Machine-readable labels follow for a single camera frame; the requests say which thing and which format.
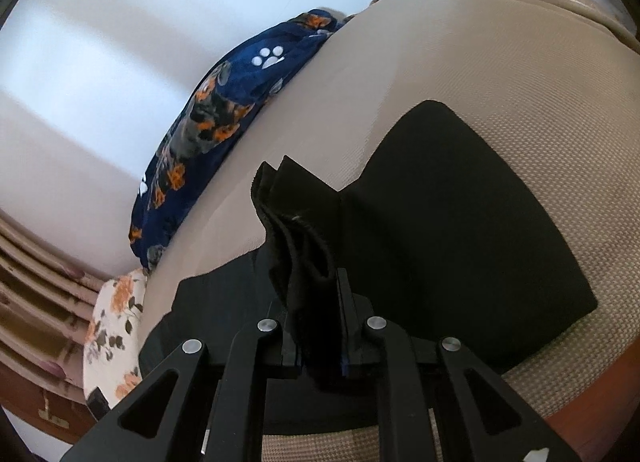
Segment small black object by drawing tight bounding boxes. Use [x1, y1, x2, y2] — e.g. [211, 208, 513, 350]
[85, 389, 111, 418]

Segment black pants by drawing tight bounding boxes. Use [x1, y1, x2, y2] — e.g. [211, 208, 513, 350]
[137, 99, 599, 438]

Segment blue dog-print blanket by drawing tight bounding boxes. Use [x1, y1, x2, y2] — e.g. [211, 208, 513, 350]
[127, 7, 348, 275]

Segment white floral pillow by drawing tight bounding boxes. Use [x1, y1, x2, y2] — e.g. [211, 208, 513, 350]
[82, 268, 148, 410]

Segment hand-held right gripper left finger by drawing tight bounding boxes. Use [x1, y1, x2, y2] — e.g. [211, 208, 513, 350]
[62, 299, 304, 462]

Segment beige woven bed cover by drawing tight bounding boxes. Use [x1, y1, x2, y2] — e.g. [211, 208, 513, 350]
[135, 0, 640, 462]

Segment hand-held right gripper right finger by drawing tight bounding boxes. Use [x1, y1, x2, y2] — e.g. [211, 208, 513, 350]
[337, 267, 582, 462]

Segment beige pleated curtain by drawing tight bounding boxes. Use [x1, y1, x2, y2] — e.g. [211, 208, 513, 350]
[0, 207, 107, 393]

